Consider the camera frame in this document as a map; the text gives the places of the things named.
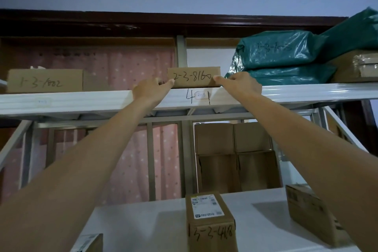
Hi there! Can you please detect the person's right hand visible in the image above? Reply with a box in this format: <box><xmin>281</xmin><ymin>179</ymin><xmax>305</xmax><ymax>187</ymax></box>
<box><xmin>213</xmin><ymin>71</ymin><xmax>263</xmax><ymax>105</ymax></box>

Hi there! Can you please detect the person's left hand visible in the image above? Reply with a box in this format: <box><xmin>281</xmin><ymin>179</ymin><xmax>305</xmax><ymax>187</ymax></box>
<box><xmin>132</xmin><ymin>77</ymin><xmax>175</xmax><ymax>109</ymax></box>

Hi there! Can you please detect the small box marked 2-3-8160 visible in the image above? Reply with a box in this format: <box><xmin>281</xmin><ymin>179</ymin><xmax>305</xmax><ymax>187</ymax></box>
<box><xmin>167</xmin><ymin>67</ymin><xmax>221</xmax><ymax>89</ymax></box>

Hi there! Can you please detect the white metal shelving rack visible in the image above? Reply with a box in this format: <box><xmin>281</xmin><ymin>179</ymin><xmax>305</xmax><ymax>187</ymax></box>
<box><xmin>0</xmin><ymin>82</ymin><xmax>378</xmax><ymax>252</ymax></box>

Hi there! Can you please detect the box marked 1-3-1002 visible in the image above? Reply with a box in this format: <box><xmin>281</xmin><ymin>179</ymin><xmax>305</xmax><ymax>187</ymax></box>
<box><xmin>6</xmin><ymin>69</ymin><xmax>110</xmax><ymax>94</ymax></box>

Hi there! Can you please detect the cardboard box with black logo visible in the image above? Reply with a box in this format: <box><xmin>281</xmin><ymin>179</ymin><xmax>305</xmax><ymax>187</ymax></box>
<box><xmin>285</xmin><ymin>183</ymin><xmax>354</xmax><ymax>248</ymax></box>

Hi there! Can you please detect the cube box marked 3-3-418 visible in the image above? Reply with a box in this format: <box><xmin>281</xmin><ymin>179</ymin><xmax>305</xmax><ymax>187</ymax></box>
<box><xmin>185</xmin><ymin>191</ymin><xmax>238</xmax><ymax>252</ymax></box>

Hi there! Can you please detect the box marked 5-2-5187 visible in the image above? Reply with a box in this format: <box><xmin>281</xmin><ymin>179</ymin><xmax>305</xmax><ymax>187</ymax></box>
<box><xmin>70</xmin><ymin>233</ymin><xmax>104</xmax><ymax>252</ymax></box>

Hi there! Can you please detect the person's left forearm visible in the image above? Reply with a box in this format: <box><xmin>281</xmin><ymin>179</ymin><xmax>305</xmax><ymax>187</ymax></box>
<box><xmin>0</xmin><ymin>95</ymin><xmax>154</xmax><ymax>252</ymax></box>

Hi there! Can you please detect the person's right forearm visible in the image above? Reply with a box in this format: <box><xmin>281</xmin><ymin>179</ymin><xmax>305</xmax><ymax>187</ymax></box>
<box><xmin>248</xmin><ymin>92</ymin><xmax>378</xmax><ymax>252</ymax></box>

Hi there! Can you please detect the pink dotted curtain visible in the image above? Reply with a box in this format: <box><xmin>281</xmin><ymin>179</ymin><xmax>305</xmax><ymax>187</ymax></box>
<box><xmin>0</xmin><ymin>45</ymin><xmax>182</xmax><ymax>205</ymax></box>

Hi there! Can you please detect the grey sliding window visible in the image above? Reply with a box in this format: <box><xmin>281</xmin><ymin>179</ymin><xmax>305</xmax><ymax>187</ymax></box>
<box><xmin>0</xmin><ymin>35</ymin><xmax>370</xmax><ymax>202</ymax></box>

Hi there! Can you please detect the flattened brown carton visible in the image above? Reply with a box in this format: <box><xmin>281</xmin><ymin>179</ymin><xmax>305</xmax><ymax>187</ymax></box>
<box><xmin>194</xmin><ymin>123</ymin><xmax>241</xmax><ymax>194</ymax></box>
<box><xmin>233</xmin><ymin>122</ymin><xmax>283</xmax><ymax>190</ymax></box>

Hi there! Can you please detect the large taped flat carton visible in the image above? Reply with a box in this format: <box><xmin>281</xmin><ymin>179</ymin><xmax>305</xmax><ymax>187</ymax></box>
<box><xmin>328</xmin><ymin>49</ymin><xmax>378</xmax><ymax>83</ymax></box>

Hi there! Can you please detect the dark wooden window frame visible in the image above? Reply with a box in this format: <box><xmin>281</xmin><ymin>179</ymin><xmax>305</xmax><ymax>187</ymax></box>
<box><xmin>0</xmin><ymin>9</ymin><xmax>378</xmax><ymax>155</ymax></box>

